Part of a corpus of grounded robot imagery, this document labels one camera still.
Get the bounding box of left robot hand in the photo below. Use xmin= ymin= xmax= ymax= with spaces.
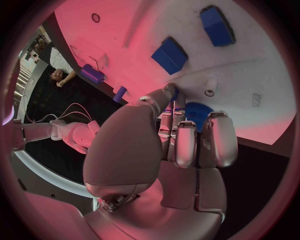
xmin=82 ymin=82 xmax=240 ymax=240

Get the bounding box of blue rectangular block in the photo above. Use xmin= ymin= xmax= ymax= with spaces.
xmin=199 ymin=4 xmax=237 ymax=48

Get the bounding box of blue short cylinder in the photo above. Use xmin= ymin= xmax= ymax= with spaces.
xmin=80 ymin=63 xmax=106 ymax=85

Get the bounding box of blue square block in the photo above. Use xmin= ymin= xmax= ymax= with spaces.
xmin=150 ymin=36 xmax=190 ymax=76

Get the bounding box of blue gear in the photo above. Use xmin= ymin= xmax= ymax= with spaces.
xmin=184 ymin=101 xmax=215 ymax=133

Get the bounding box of person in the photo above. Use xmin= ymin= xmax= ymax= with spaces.
xmin=48 ymin=46 xmax=78 ymax=88

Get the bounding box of white cable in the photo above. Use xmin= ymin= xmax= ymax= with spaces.
xmin=55 ymin=102 xmax=94 ymax=122
xmin=24 ymin=104 xmax=60 ymax=124

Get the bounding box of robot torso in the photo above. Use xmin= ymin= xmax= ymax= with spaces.
xmin=11 ymin=149 xmax=100 ymax=216

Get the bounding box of blue peg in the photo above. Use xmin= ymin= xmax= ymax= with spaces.
xmin=112 ymin=85 xmax=129 ymax=103

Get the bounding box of white task board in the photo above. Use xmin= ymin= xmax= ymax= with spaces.
xmin=53 ymin=0 xmax=297 ymax=146

